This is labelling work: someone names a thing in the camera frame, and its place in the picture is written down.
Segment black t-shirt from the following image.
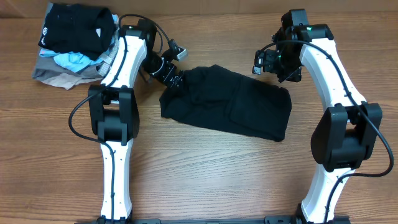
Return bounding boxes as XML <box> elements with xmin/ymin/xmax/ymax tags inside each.
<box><xmin>159</xmin><ymin>65</ymin><xmax>292</xmax><ymax>142</ymax></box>

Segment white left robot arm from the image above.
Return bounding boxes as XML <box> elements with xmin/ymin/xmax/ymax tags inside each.
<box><xmin>88</xmin><ymin>17</ymin><xmax>187</xmax><ymax>223</ymax></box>

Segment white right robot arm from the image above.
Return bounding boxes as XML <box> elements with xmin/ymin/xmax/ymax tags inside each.
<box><xmin>252</xmin><ymin>9</ymin><xmax>382</xmax><ymax>223</ymax></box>

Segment black folded shirt on pile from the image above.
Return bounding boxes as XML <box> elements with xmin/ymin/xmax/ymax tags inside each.
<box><xmin>38</xmin><ymin>3</ymin><xmax>116</xmax><ymax>60</ymax></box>

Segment light blue folded garment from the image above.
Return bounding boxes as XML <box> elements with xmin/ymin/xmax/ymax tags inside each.
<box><xmin>39</xmin><ymin>49</ymin><xmax>103</xmax><ymax>73</ymax></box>

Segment beige folded garment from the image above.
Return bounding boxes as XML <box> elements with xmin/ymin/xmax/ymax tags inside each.
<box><xmin>38</xmin><ymin>34</ymin><xmax>119</xmax><ymax>90</ymax></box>

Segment grey folded garment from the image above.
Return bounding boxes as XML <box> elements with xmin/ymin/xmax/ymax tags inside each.
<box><xmin>32</xmin><ymin>57</ymin><xmax>103</xmax><ymax>83</ymax></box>

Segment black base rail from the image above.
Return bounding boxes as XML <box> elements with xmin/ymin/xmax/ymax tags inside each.
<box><xmin>74</xmin><ymin>214</ymin><xmax>352</xmax><ymax>224</ymax></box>

